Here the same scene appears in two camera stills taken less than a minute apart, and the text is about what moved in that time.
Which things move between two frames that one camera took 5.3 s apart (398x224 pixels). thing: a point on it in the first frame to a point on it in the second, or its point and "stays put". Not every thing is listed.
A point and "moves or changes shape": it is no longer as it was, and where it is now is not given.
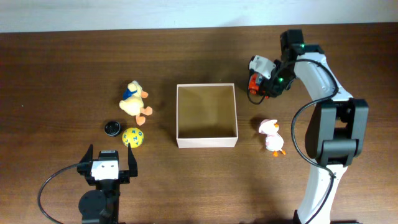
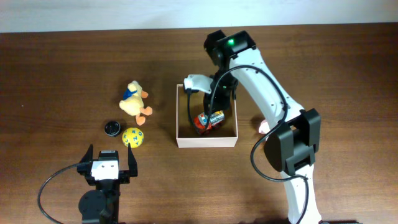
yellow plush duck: [132, 104] stays put
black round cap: [112, 128] stays put
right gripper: [270, 90] to [212, 106]
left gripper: [125, 175] stays put
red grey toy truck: [255, 81] moves or changes shape
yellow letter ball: [134, 135] stays put
